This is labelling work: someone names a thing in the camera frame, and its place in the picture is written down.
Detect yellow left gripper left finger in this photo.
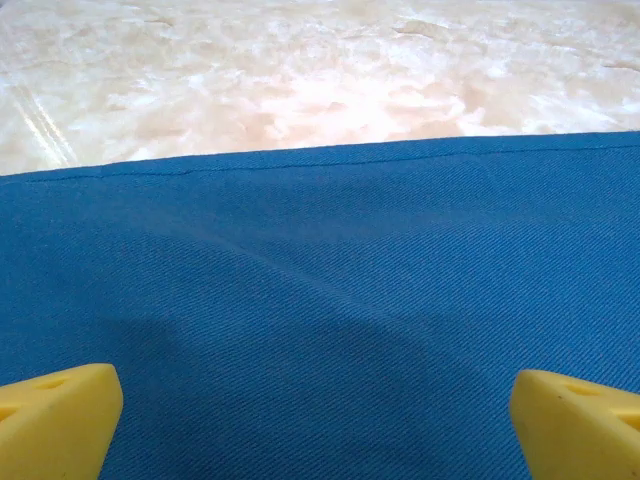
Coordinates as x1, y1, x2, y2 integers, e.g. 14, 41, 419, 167
0, 363, 125, 480

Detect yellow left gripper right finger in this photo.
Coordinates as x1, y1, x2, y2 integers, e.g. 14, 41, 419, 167
509, 368, 640, 480

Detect blue long pants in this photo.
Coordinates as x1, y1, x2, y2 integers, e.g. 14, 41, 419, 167
0, 130, 640, 480

